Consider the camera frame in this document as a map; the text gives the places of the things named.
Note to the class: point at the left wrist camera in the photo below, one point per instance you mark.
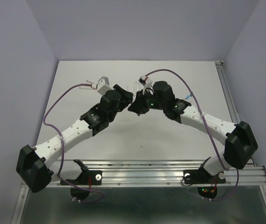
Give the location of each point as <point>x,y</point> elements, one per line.
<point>103,85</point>

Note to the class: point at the aluminium front rail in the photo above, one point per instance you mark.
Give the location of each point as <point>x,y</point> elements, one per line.
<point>159,173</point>

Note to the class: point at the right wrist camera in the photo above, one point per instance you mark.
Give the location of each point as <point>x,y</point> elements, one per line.
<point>146,82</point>

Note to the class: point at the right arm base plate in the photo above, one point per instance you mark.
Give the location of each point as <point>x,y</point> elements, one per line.
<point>194,176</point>

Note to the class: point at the blue marker pen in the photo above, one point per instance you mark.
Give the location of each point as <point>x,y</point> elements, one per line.
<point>135,87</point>

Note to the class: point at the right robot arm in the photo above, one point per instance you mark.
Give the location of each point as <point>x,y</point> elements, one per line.
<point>238,139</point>

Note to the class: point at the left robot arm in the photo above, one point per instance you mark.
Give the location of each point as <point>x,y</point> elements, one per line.
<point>33,164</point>

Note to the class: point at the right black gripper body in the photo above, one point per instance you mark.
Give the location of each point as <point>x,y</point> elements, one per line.
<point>151,102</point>

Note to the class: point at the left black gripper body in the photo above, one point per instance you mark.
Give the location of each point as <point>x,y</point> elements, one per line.
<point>125,101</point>

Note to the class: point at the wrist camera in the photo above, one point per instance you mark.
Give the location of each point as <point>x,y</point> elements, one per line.
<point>103,85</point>
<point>146,82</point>

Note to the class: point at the pink marker pen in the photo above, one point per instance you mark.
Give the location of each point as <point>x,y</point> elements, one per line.
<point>87,88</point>

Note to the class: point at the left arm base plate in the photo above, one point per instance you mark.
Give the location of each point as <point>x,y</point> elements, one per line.
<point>79,177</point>

